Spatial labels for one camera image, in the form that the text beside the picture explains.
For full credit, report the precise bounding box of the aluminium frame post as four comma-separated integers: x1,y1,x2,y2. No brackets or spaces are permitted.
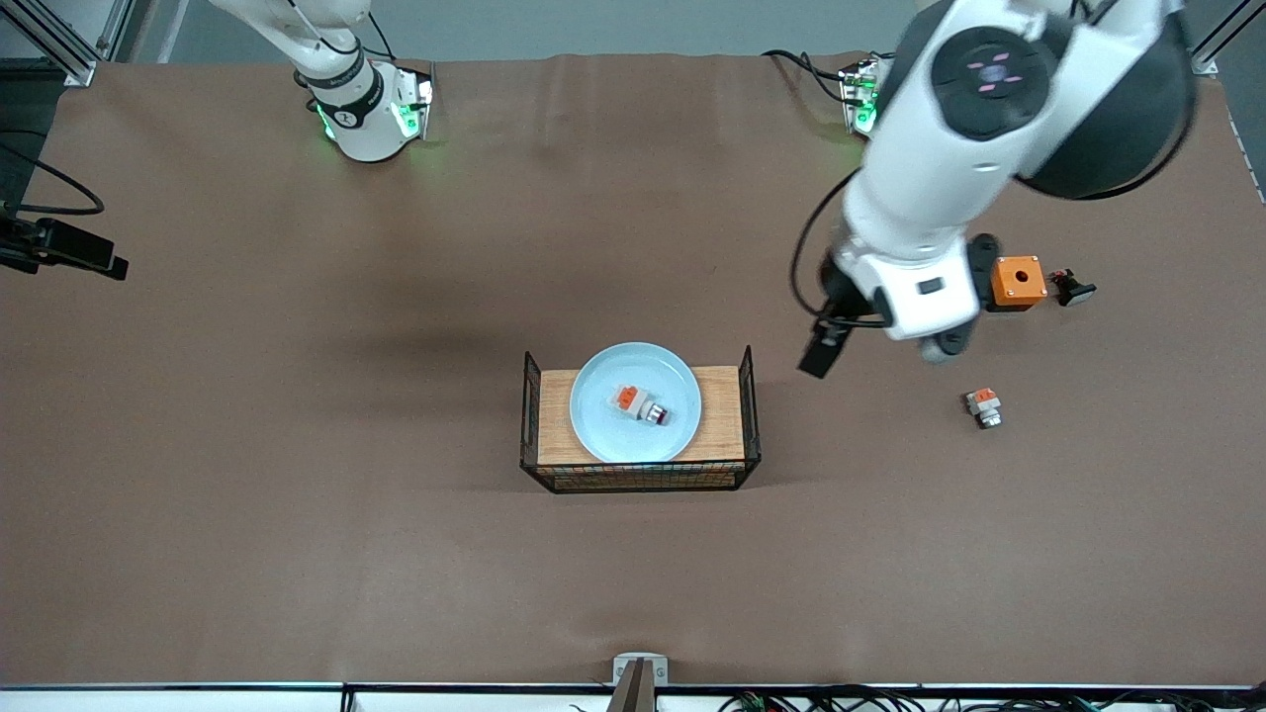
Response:
1184,0,1266,76
0,0,100,88

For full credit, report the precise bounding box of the orange button enclosure box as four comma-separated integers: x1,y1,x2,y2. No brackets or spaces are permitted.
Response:
992,256,1048,313

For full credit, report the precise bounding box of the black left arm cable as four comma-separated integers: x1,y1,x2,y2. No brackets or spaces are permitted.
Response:
788,168,891,329

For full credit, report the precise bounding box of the wooden board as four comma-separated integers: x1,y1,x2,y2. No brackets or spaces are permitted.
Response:
537,366,746,466

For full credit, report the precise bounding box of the light blue round plate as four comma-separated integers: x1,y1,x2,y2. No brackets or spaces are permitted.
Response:
570,342,704,464

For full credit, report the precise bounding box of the white table edge rail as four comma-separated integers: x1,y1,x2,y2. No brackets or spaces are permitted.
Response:
0,682,1266,712

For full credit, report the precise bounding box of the black wire basket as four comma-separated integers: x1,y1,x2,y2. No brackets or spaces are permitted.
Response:
520,345,763,494

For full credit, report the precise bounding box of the black cable bundle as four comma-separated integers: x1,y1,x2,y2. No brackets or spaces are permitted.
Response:
717,685,1266,712

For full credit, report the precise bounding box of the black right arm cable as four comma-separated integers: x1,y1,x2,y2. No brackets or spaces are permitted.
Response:
0,138,105,217

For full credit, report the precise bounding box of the black button head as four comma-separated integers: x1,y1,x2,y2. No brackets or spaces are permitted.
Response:
1048,268,1098,308

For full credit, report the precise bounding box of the brown table cover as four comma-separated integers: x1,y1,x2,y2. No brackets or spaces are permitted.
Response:
0,51,1266,688

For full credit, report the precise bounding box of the red push button switch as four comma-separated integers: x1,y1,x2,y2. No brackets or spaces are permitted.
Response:
610,384,672,428

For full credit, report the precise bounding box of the black base cable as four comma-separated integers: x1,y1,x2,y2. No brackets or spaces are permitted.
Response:
762,49,852,105

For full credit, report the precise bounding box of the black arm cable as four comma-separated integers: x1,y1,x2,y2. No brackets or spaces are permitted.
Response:
0,138,105,217
788,168,891,329

